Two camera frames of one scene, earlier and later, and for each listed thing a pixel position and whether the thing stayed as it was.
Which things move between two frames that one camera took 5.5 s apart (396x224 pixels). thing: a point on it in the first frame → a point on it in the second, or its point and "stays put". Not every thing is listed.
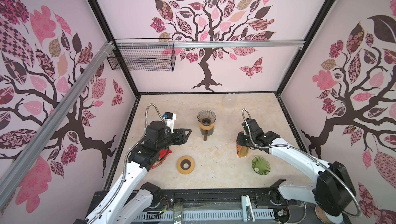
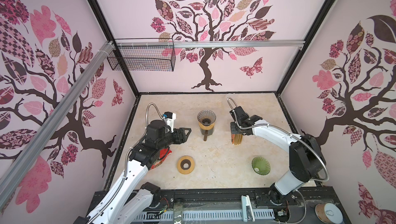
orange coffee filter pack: (242, 151) → (236, 136)
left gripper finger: (183, 133) stays put
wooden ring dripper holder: (207, 127) stays put
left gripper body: (170, 139) stays put
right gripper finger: (242, 139) → (234, 129)
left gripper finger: (183, 139) stays put
